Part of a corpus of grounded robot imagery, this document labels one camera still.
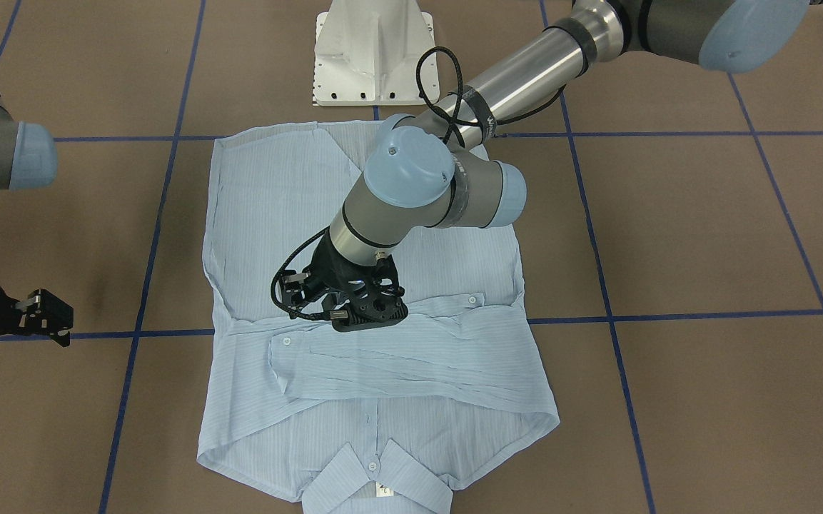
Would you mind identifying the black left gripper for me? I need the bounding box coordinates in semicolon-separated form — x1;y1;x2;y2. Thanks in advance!
271;232;409;333

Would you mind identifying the light blue button shirt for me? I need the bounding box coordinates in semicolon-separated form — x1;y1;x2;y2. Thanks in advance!
197;121;560;513

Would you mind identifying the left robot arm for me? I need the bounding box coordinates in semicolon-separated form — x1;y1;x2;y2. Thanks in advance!
270;1;809;332

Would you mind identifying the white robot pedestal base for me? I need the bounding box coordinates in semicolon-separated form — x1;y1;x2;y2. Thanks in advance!
313;1;440;106

